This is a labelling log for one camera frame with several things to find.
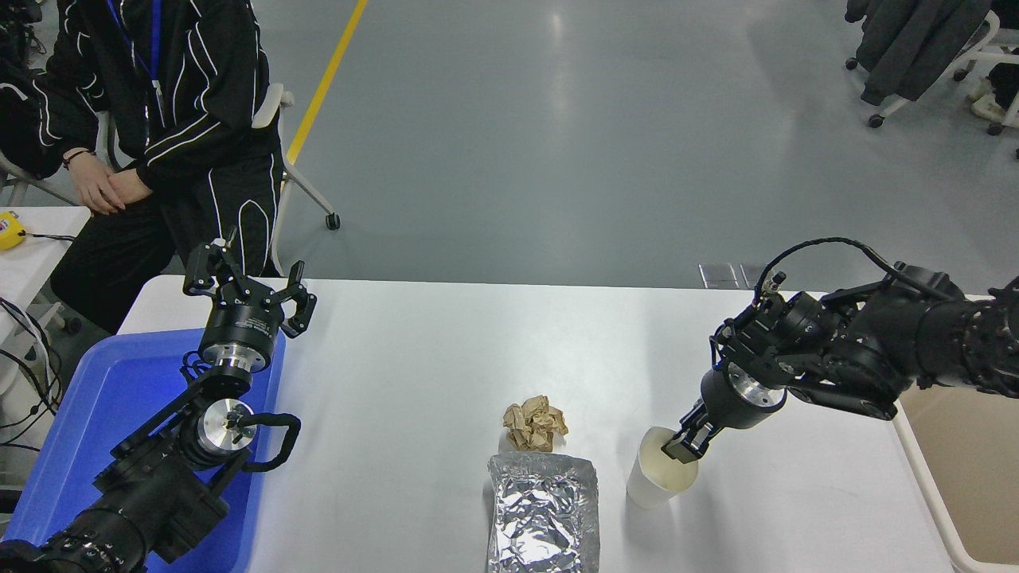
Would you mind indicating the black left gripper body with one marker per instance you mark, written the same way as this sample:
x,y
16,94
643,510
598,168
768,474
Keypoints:
x,y
243,322

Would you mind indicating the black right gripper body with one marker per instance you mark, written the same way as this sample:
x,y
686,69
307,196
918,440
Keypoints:
x,y
732,410

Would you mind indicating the white paper cup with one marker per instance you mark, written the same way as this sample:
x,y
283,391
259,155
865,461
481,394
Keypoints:
x,y
657,481

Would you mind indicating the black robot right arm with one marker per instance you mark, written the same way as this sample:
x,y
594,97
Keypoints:
x,y
892,334

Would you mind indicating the person's left hand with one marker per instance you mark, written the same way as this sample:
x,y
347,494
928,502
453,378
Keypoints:
x,y
134,187

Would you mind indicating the person's right hand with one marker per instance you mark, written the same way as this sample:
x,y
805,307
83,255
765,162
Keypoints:
x,y
99,187

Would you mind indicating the silver floor outlet plate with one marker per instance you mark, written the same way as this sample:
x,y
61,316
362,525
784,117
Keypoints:
x,y
719,276
750,275

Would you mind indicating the crumpled tan paper ball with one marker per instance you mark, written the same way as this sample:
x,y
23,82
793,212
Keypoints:
x,y
535,424

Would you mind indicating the silver foil tray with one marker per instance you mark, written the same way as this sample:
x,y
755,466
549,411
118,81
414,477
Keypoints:
x,y
541,517

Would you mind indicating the blue plastic tray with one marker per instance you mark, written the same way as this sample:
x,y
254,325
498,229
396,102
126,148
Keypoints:
x,y
103,398

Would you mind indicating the person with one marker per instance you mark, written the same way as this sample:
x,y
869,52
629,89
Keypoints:
x,y
199,103
1005,87

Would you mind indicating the white office chair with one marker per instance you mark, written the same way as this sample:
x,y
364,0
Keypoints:
x,y
271,103

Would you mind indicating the white side table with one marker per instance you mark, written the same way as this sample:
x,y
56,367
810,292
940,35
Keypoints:
x,y
36,263

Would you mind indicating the yellow handheld device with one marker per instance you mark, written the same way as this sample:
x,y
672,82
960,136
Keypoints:
x,y
9,231

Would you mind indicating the black backpack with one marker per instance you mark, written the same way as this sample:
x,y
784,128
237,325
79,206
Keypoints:
x,y
11,127

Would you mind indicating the large pale bin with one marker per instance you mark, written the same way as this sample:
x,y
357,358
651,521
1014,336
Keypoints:
x,y
979,477

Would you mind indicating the dark grey coat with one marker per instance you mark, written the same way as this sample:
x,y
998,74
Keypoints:
x,y
907,44

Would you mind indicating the white wheeled chair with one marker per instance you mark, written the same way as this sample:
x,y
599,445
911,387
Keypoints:
x,y
1005,56
983,48

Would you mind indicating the white chair frame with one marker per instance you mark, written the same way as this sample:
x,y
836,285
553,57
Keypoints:
x,y
32,189

